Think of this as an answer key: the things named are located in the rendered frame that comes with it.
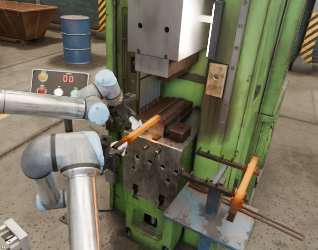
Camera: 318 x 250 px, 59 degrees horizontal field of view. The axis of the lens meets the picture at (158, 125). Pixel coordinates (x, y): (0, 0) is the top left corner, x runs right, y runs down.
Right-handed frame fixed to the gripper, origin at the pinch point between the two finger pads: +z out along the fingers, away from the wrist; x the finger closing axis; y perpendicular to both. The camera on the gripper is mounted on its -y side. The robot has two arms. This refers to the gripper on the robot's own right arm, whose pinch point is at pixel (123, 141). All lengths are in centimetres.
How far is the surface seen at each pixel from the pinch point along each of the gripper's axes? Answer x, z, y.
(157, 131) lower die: 3.8, 27.7, 5.9
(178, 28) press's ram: 12, 27, -52
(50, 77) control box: -62, 14, -16
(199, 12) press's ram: 13, 48, -58
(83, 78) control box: -45, 22, -17
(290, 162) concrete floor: 82, 201, 99
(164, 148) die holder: 12.1, 21.8, 11.2
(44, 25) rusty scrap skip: -548, 430, 52
